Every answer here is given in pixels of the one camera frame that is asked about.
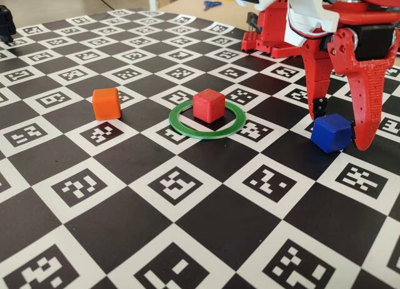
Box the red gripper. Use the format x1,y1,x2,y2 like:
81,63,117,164
301,2,400,151

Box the blue cube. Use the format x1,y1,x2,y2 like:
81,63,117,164
310,113,356,154

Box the red cube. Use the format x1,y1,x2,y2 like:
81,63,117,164
192,88,227,124

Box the orange cube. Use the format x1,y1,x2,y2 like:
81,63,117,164
91,87,123,121

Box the blue scissors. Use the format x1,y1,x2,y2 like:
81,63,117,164
202,0,223,13

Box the black white marker mat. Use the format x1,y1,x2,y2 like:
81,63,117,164
0,8,400,289

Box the black clamp device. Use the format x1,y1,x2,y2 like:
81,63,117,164
0,4,18,46

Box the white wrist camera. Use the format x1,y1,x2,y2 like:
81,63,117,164
229,0,341,48

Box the green ring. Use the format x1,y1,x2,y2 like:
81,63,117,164
167,98,247,141

